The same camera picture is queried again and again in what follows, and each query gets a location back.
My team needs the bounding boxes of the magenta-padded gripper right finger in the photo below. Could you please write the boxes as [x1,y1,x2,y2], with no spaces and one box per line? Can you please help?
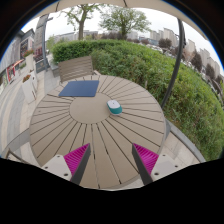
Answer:
[131,143,184,186]

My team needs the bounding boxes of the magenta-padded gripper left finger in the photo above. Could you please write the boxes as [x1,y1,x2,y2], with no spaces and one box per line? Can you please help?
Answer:
[41,143,92,186]

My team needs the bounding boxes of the white and teal computer mouse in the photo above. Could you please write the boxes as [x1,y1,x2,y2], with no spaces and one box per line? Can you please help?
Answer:
[106,99,123,116]

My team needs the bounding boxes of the dark blue mouse pad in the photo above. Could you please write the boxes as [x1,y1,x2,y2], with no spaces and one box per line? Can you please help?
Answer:
[58,79,100,98]

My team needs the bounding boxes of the white planter with flowers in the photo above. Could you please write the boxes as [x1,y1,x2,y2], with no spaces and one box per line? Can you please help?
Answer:
[21,74,38,105]
[23,49,36,73]

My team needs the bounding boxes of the brown slatted outdoor chair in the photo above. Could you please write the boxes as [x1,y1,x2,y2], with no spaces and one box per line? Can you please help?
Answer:
[57,55,96,84]

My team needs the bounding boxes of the dark curved umbrella pole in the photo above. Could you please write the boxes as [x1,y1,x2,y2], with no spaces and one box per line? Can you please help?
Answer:
[160,18,186,109]

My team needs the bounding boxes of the distant apartment buildings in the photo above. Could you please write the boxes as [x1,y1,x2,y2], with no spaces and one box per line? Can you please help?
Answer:
[131,27,223,79]

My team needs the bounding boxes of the tall grey sign pillar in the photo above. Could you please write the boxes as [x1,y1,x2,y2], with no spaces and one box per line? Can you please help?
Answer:
[33,13,52,73]

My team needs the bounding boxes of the bare-trunked leaning tree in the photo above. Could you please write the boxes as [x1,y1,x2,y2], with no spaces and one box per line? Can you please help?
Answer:
[61,3,101,42]

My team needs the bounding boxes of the round leafy green tree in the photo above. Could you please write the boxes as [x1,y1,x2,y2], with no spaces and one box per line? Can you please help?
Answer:
[99,5,152,40]

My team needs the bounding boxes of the beige umbrella canopy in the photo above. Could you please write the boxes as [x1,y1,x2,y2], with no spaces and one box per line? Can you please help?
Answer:
[33,0,208,38]

